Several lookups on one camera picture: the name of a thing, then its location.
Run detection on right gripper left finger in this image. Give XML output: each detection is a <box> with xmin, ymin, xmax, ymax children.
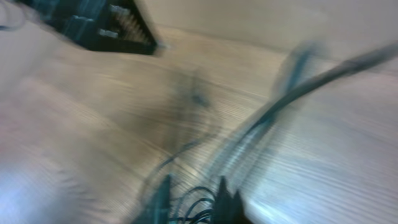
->
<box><xmin>131</xmin><ymin>175</ymin><xmax>172</xmax><ymax>224</ymax></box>

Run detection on black micro usb cable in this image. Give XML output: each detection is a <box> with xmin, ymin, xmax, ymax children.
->
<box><xmin>139</xmin><ymin>136</ymin><xmax>218</xmax><ymax>224</ymax></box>

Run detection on cardboard back board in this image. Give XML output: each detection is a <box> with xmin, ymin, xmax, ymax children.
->
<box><xmin>139</xmin><ymin>0</ymin><xmax>397</xmax><ymax>60</ymax></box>

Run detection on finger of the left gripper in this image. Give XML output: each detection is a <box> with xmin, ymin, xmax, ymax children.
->
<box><xmin>21</xmin><ymin>0</ymin><xmax>158</xmax><ymax>55</ymax></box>

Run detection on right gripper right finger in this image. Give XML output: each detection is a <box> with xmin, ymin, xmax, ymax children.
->
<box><xmin>211</xmin><ymin>176</ymin><xmax>252</xmax><ymax>224</ymax></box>

